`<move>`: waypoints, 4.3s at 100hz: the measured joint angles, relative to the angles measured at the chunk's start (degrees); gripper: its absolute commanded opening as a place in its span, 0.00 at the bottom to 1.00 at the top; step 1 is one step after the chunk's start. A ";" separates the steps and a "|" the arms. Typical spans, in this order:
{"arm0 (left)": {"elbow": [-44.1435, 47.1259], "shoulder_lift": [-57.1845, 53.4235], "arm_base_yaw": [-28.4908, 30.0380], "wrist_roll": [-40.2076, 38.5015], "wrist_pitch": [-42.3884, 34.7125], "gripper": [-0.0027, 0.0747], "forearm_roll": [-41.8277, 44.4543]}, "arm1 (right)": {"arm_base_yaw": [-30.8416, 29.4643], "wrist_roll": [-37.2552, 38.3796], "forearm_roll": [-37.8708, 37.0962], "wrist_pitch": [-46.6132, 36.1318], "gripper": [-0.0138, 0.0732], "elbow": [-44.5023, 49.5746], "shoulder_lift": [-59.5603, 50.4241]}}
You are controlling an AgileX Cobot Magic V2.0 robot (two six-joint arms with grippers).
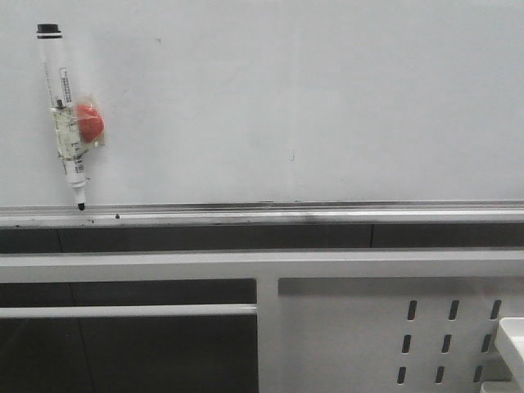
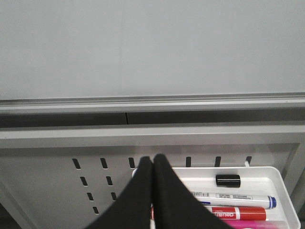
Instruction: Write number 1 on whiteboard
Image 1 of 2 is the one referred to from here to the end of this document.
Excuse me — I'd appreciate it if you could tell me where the red round magnet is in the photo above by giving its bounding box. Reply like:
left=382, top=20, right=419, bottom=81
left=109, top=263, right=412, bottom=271
left=76, top=103, right=104, bottom=143

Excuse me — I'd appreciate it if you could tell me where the white whiteboard marker pen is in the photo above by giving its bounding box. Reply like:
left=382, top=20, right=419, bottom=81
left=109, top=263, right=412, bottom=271
left=36, top=23, right=87, bottom=211

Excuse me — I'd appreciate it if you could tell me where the white whiteboard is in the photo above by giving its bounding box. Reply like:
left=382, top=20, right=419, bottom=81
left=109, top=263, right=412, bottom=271
left=1, top=1, right=523, bottom=227

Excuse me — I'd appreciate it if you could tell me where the white plastic bin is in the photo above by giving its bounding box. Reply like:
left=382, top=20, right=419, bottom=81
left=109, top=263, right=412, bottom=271
left=480, top=317, right=523, bottom=392

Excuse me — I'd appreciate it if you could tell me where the white metal rack frame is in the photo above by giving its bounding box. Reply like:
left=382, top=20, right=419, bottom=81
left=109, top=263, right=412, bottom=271
left=1, top=250, right=523, bottom=392

